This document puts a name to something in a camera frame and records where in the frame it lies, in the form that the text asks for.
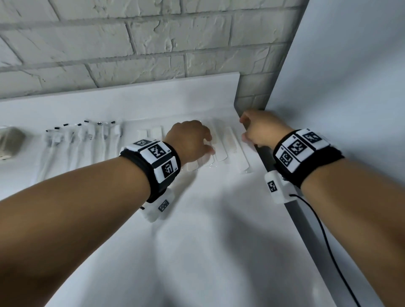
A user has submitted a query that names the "white countertop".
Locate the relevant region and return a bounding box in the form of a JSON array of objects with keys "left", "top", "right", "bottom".
[{"left": 0, "top": 72, "right": 336, "bottom": 307}]

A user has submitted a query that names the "stack of beige soap bars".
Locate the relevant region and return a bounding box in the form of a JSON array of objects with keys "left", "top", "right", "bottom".
[{"left": 0, "top": 126, "right": 27, "bottom": 160}]

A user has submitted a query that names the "person's right forearm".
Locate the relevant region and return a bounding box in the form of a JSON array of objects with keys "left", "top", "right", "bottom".
[{"left": 300, "top": 158, "right": 405, "bottom": 307}]

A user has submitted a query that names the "person's right hand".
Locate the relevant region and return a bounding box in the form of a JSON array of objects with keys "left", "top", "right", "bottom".
[{"left": 239, "top": 110, "right": 295, "bottom": 150}]

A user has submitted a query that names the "black marker wristband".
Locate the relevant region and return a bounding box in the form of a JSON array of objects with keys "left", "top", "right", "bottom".
[
  {"left": 119, "top": 139, "right": 181, "bottom": 204},
  {"left": 273, "top": 129, "right": 345, "bottom": 189}
]

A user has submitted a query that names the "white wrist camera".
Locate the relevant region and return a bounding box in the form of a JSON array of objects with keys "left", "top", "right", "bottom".
[
  {"left": 140, "top": 188, "right": 176, "bottom": 223},
  {"left": 264, "top": 170, "right": 300, "bottom": 205}
]

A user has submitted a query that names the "group of white combs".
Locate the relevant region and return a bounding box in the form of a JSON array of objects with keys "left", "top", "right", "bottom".
[{"left": 138, "top": 118, "right": 259, "bottom": 175}]

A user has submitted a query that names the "person's left forearm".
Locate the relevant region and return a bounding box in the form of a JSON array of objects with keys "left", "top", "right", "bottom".
[{"left": 0, "top": 156, "right": 152, "bottom": 307}]

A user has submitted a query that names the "person's left hand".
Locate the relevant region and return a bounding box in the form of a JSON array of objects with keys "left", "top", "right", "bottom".
[{"left": 163, "top": 120, "right": 216, "bottom": 167}]

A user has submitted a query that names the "row of toothbrushes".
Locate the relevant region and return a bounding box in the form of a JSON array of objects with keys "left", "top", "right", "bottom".
[{"left": 35, "top": 119, "right": 124, "bottom": 186}]

